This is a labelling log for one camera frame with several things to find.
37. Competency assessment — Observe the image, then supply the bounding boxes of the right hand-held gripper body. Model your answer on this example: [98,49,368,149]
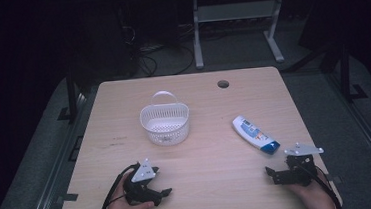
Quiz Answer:
[283,140,327,189]

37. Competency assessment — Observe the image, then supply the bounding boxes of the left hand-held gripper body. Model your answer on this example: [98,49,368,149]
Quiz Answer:
[121,157,164,208]

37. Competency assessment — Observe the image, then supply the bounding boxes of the white plastic basket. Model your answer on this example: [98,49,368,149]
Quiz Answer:
[137,88,193,149]

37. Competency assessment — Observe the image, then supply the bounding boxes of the person's right hand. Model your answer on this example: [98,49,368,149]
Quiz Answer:
[286,168,338,209]

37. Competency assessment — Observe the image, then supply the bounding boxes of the black tape strip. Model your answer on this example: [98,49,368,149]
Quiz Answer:
[324,172,342,186]
[61,191,80,203]

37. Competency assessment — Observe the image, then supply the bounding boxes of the grey metal stand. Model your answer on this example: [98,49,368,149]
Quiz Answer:
[189,0,293,71]

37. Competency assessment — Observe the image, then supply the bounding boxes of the right hand-held gripper black cable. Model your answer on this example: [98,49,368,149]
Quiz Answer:
[294,158,344,209]

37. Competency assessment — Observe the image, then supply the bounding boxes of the aluminium floor rail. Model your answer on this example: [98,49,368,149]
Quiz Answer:
[324,69,371,204]
[13,91,97,209]

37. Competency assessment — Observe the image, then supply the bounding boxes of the black metal post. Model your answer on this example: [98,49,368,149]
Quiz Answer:
[336,44,354,104]
[64,68,79,122]

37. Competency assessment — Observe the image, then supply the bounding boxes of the black floor cables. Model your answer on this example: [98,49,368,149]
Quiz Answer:
[120,20,197,80]

